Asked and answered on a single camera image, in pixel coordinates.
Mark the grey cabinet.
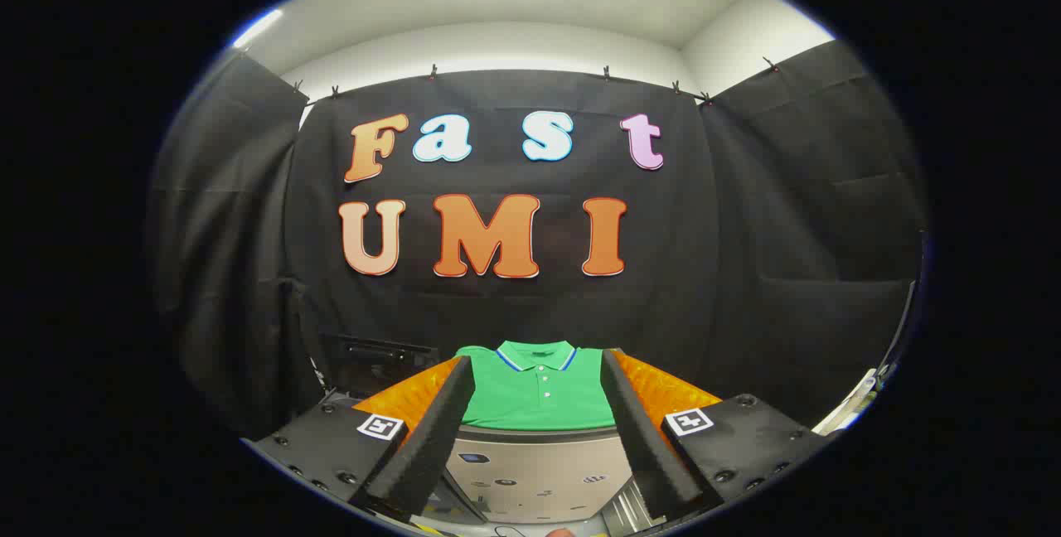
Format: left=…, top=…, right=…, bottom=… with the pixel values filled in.
left=446, top=425, right=637, bottom=523

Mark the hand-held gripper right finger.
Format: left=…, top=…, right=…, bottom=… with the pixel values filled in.
left=600, top=349, right=832, bottom=523

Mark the ceiling light strip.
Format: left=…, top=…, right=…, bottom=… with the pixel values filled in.
left=232, top=8, right=284, bottom=49

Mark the white object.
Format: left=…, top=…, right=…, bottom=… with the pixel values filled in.
left=812, top=367, right=881, bottom=436

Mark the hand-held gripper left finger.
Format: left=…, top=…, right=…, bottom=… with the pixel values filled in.
left=247, top=355, right=478, bottom=520

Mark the row of backdrop clips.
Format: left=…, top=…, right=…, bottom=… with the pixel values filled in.
left=292, top=56, right=782, bottom=103

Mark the green polo shirt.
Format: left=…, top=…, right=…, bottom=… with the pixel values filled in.
left=454, top=340, right=618, bottom=432

